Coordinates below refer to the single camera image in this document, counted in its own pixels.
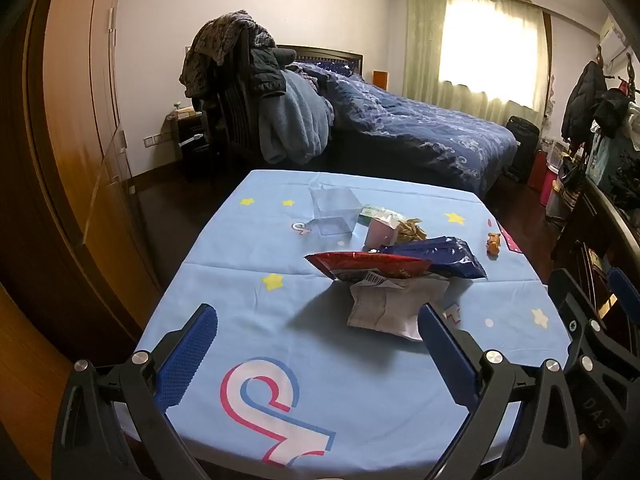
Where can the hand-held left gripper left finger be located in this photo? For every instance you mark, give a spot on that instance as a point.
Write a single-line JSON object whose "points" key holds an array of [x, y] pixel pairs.
{"points": [[187, 355]]}

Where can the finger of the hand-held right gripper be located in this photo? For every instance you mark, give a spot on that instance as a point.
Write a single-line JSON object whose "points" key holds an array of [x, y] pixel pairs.
{"points": [[625, 292], [570, 310]]}

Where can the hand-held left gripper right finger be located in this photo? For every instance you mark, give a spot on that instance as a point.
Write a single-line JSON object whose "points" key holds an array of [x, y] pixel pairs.
{"points": [[447, 355]]}

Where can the white paper bag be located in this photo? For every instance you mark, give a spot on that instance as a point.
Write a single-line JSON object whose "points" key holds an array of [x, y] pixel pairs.
{"points": [[385, 305]]}

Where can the blue snack packet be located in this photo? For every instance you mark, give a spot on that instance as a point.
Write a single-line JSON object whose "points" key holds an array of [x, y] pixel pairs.
{"points": [[445, 257]]}

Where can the red snack packet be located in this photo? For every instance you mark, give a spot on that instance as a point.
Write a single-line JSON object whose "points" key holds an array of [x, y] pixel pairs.
{"points": [[365, 262]]}

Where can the red printed paper cup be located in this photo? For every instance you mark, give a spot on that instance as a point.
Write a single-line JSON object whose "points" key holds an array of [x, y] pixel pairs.
{"points": [[378, 234]]}

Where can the clear plastic box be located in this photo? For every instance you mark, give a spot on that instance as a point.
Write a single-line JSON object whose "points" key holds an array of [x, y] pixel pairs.
{"points": [[335, 220]]}

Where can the dark wooden dresser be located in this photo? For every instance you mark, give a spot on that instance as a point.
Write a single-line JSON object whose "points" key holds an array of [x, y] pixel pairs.
{"points": [[590, 230]]}

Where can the blue printed tablecloth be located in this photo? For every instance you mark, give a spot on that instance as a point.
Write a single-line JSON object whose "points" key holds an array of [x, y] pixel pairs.
{"points": [[280, 320]]}

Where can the orange toy figure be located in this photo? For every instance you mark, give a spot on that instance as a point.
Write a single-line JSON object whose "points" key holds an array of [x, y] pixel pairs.
{"points": [[494, 244]]}

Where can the pink plastic container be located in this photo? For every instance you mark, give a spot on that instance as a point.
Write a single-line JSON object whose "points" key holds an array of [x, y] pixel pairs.
{"points": [[547, 185]]}

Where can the teal hanging bag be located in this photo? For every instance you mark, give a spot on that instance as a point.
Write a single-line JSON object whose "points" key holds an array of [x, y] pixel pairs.
{"points": [[600, 157]]}

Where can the red box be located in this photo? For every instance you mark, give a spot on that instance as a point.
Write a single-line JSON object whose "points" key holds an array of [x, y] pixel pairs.
{"points": [[537, 170]]}

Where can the black suitcase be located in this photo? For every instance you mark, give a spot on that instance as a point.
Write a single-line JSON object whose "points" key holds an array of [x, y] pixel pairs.
{"points": [[522, 145]]}

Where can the black hanging garment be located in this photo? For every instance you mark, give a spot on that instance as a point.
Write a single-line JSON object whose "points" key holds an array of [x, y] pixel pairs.
{"points": [[612, 110]]}

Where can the black hanging coat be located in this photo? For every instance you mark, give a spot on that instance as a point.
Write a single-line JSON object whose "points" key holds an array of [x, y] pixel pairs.
{"points": [[582, 95]]}

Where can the dark nightstand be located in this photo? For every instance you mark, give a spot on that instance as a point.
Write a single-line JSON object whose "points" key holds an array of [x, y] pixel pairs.
{"points": [[192, 127]]}

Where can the blue patterned duvet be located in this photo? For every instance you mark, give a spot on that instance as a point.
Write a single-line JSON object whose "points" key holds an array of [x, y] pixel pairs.
{"points": [[410, 125]]}

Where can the tissue box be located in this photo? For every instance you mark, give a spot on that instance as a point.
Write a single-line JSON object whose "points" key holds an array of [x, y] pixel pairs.
{"points": [[184, 110]]}

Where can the dark chair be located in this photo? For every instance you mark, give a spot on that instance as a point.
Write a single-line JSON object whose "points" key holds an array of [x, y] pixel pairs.
{"points": [[240, 105]]}

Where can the white air conditioner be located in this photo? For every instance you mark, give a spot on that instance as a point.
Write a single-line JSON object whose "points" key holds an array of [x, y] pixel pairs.
{"points": [[612, 35]]}

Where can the wooden wardrobe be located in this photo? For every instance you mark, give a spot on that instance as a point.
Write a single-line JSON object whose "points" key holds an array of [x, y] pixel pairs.
{"points": [[75, 110]]}

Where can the orange wooden cabinet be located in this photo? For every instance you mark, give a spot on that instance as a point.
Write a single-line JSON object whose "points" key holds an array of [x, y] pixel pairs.
{"points": [[381, 79]]}

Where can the black padded jacket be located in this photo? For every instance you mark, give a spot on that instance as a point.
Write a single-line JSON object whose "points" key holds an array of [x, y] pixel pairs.
{"points": [[265, 72]]}

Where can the pale green curtain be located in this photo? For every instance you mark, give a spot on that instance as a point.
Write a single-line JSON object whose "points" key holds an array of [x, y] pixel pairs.
{"points": [[422, 45]]}

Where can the blue star pillow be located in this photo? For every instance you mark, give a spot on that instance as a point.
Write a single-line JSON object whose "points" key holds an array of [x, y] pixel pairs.
{"points": [[330, 67]]}

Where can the dark wooden bed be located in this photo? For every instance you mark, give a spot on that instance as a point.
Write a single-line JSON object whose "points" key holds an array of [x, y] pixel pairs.
{"points": [[345, 57]]}

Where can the grey patterned garment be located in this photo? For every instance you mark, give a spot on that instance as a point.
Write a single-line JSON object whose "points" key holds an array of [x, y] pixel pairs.
{"points": [[215, 40]]}

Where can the wall socket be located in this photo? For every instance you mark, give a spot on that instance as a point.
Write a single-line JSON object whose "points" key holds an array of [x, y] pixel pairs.
{"points": [[151, 140]]}

